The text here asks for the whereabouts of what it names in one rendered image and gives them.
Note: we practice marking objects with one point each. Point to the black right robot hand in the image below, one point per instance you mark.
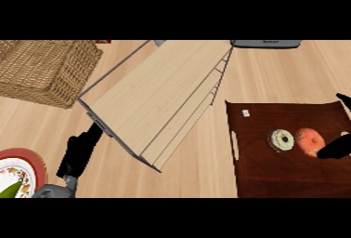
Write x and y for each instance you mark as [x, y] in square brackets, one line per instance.
[336, 150]

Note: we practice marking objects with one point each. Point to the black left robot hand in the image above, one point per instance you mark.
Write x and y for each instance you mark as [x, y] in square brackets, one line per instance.
[79, 153]

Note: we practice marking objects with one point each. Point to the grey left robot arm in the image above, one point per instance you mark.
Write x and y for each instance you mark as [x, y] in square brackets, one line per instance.
[57, 190]

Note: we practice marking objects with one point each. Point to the dark brown tray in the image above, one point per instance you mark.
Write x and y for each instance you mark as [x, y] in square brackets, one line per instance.
[280, 173]

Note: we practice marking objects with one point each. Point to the pale wooden tiered shelf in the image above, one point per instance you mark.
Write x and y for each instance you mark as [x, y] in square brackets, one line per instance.
[156, 102]

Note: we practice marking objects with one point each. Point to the red rimmed patterned plate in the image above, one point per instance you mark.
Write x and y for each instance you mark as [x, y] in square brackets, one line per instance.
[32, 164]

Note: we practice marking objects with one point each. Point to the green white frosted donut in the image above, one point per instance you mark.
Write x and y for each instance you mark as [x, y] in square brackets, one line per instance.
[281, 140]

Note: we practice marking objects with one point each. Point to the green leaf vegetable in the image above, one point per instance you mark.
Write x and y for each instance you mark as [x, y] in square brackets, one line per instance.
[10, 191]

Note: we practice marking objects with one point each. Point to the woven wicker basket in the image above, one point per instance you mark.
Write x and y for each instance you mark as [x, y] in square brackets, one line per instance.
[44, 69]

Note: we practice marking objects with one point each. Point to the small red object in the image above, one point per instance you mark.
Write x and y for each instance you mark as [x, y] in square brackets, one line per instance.
[104, 41]

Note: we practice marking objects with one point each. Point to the grey appliance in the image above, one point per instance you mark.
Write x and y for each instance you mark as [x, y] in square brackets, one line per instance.
[266, 44]

